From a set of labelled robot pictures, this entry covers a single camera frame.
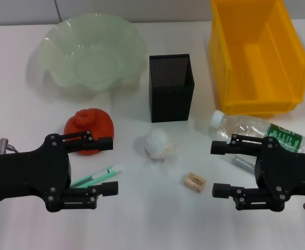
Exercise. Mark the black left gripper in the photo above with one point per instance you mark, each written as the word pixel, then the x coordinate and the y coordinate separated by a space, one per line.
pixel 25 177

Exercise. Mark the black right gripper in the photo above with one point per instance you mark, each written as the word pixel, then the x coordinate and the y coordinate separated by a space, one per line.
pixel 285 174

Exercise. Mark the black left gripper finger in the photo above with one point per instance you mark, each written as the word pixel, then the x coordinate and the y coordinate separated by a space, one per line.
pixel 103 143
pixel 108 188

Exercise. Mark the red-orange fruit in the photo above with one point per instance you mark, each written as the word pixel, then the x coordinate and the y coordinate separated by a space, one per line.
pixel 100 125

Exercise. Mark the clear green-label water bottle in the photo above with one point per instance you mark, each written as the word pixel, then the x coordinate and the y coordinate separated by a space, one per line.
pixel 246 127

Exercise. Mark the white paper ball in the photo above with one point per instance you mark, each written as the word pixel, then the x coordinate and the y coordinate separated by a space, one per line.
pixel 157 143

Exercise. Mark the mint green utility knife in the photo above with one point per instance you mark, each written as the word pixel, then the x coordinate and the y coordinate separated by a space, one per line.
pixel 100 174

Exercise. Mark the grey marker pen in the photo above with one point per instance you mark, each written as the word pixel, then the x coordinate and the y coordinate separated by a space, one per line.
pixel 243 161

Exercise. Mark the black mesh pen holder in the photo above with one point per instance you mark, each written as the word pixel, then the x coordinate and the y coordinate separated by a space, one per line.
pixel 168 104

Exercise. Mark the pale green glass fruit plate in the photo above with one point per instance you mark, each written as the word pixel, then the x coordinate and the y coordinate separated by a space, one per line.
pixel 64 52

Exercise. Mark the yellow plastic bin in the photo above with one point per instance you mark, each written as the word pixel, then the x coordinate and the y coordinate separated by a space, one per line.
pixel 246 65

